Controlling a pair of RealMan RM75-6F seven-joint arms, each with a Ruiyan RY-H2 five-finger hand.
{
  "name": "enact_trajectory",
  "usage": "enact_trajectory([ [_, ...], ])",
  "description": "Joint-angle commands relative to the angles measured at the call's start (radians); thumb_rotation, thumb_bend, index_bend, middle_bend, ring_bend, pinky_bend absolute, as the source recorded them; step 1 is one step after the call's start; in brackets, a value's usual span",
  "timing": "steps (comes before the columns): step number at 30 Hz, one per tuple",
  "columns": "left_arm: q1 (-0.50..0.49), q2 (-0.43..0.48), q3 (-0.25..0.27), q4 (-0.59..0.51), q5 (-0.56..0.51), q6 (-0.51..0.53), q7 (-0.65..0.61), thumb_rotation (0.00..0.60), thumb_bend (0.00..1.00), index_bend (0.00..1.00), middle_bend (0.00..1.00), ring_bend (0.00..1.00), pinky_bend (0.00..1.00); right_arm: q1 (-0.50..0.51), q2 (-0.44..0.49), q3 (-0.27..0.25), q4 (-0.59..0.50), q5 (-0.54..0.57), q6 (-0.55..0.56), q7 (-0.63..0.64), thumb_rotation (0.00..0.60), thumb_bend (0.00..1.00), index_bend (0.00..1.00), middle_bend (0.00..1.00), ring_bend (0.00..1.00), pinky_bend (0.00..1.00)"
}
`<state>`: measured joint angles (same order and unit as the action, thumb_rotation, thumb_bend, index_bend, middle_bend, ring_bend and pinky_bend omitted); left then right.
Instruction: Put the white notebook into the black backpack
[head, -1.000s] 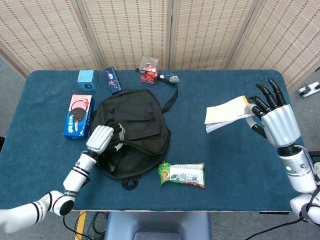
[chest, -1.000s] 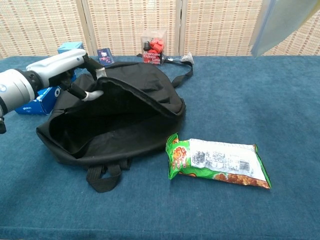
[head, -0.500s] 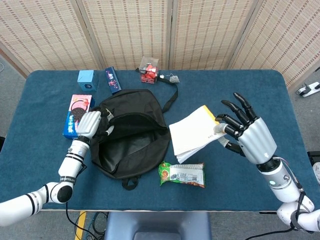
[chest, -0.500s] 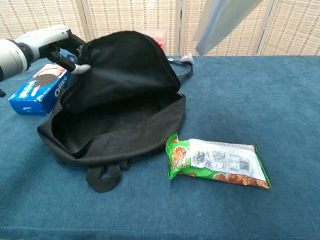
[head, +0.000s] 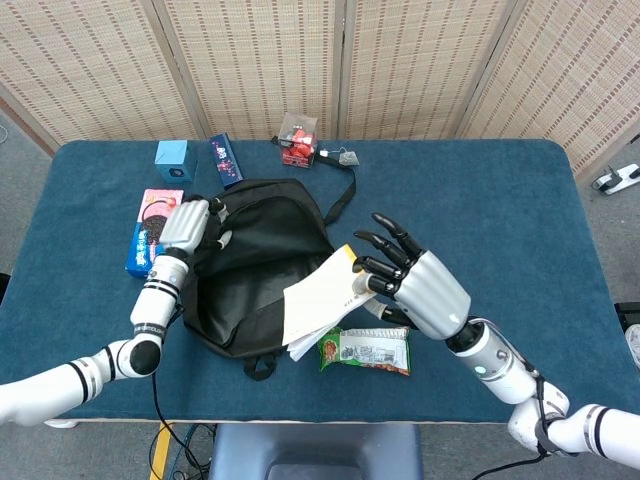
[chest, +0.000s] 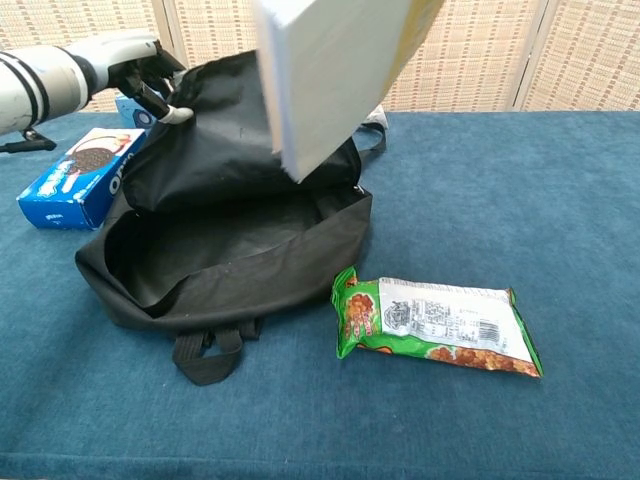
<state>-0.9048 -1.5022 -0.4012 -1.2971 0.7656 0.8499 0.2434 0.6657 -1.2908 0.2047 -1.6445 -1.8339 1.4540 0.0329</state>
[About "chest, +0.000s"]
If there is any green snack bag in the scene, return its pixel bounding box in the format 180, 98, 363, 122
330, 264, 545, 379

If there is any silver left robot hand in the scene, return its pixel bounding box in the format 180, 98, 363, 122
82, 29, 195, 125

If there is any black backpack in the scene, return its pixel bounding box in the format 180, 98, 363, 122
73, 48, 389, 387

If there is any bamboo folding screen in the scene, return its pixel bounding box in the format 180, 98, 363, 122
0, 0, 640, 120

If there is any blue Oreo cookie box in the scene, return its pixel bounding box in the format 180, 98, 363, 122
16, 127, 148, 232

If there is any white book yellow spine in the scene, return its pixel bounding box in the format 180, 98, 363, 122
252, 0, 446, 184

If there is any light blue cube box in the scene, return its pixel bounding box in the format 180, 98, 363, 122
114, 92, 166, 129

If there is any blue tablecloth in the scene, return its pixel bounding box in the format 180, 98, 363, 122
0, 109, 640, 480

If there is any grey small pouch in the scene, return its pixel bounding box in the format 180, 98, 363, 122
362, 103, 389, 132

